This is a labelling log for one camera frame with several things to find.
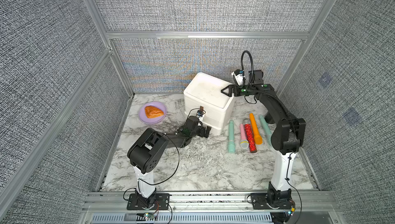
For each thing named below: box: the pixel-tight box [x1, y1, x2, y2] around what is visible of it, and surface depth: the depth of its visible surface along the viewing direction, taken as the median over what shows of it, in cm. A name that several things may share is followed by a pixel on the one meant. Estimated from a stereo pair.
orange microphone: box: [249, 113, 263, 145], surface depth 97 cm
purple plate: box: [138, 100, 167, 125], surface depth 108 cm
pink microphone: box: [239, 123, 249, 149], surface depth 94 cm
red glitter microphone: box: [242, 118, 258, 154], surface depth 94 cm
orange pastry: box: [144, 105, 165, 119], surface depth 106 cm
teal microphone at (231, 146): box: [227, 119, 236, 154], surface depth 95 cm
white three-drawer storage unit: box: [183, 71, 236, 137], surface depth 89 cm
